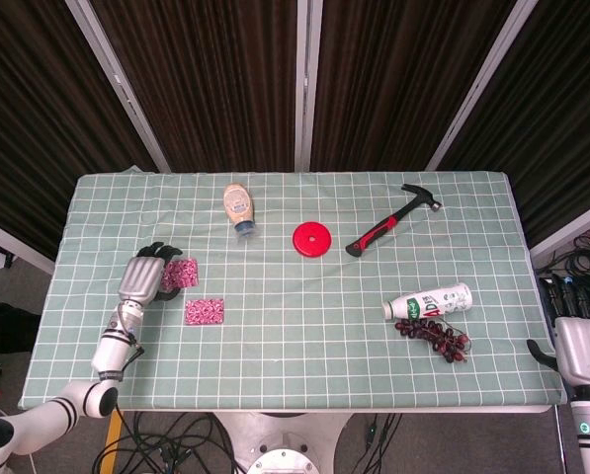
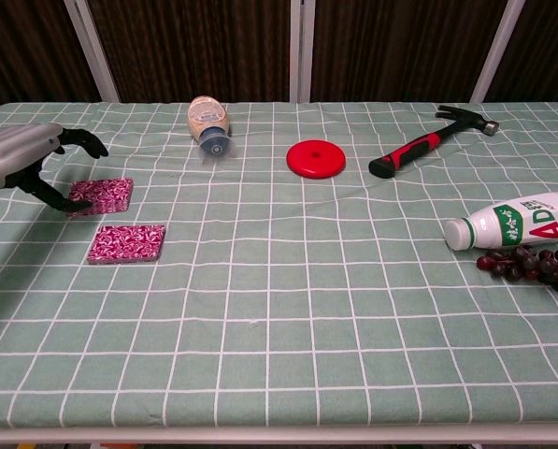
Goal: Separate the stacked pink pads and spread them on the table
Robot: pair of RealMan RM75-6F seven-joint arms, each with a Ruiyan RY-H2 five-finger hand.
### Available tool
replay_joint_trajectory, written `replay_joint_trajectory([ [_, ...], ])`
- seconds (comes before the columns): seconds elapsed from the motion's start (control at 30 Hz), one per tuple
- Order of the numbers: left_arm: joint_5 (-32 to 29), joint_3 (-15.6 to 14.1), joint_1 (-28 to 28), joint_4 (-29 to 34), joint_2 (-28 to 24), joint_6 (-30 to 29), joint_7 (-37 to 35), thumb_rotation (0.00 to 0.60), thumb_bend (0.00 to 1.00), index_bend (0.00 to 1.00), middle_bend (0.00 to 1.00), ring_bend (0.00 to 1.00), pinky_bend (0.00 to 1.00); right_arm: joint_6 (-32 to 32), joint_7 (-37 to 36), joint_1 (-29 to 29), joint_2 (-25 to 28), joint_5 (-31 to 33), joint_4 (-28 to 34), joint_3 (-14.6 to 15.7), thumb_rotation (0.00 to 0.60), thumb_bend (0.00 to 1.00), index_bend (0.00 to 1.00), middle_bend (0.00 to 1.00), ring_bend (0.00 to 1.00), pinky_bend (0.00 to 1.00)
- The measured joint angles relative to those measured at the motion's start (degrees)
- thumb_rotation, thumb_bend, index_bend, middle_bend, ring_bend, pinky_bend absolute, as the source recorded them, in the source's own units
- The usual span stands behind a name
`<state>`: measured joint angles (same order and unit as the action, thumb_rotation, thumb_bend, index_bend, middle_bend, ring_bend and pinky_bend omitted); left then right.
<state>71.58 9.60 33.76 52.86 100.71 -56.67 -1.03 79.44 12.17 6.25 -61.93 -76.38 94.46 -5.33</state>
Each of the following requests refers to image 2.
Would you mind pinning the white partition post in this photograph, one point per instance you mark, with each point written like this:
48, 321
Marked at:
496, 51
94, 51
302, 51

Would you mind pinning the red round plastic disc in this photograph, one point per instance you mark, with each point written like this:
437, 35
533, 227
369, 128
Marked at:
316, 160

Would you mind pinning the red black claw hammer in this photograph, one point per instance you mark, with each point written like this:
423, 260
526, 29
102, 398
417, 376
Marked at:
409, 152

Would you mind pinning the dark red grape bunch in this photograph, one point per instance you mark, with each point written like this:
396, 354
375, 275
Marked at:
526, 264

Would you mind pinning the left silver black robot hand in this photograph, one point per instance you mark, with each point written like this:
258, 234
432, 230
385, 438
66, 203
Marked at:
17, 149

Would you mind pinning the white AD milk bottle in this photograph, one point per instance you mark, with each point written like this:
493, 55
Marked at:
493, 227

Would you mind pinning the green checked tablecloth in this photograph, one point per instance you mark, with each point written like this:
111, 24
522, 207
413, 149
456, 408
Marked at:
278, 318

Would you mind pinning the white table frame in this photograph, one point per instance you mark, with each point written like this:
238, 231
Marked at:
278, 435

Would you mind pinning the beige sauce squeeze bottle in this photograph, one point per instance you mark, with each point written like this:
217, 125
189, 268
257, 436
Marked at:
207, 117

